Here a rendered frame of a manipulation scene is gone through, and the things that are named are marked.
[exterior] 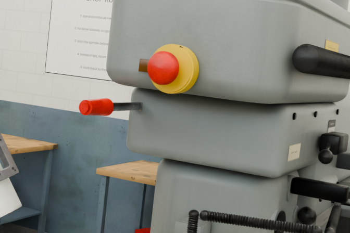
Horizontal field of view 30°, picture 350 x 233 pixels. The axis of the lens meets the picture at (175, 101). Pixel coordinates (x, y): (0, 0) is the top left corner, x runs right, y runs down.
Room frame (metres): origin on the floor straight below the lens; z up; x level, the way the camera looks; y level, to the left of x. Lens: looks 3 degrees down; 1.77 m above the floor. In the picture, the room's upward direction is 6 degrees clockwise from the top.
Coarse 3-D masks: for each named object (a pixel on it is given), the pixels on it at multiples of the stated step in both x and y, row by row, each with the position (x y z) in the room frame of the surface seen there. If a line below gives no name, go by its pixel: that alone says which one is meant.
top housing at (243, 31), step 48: (144, 0) 0.83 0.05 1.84; (192, 0) 0.80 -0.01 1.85; (240, 0) 0.78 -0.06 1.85; (288, 0) 0.79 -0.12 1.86; (144, 48) 0.83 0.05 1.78; (192, 48) 0.80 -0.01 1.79; (240, 48) 0.77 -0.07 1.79; (288, 48) 0.79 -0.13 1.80; (336, 48) 1.01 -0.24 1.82; (240, 96) 0.78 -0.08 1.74; (288, 96) 0.81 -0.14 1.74; (336, 96) 1.07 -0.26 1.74
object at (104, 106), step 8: (80, 104) 0.81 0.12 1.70; (88, 104) 0.81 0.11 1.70; (96, 104) 0.82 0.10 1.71; (104, 104) 0.83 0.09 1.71; (112, 104) 0.85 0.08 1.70; (120, 104) 0.88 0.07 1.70; (128, 104) 0.90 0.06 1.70; (136, 104) 0.92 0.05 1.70; (88, 112) 0.81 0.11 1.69; (96, 112) 0.82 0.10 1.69; (104, 112) 0.83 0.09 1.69
